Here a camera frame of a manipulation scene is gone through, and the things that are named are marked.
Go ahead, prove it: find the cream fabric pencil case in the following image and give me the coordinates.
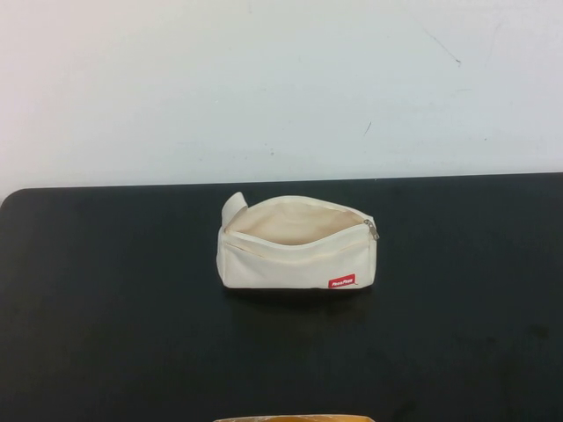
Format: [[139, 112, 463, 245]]
[[216, 191, 381, 291]]

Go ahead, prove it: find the yellow curved object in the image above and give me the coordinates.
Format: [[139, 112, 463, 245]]
[[212, 412, 373, 422]]

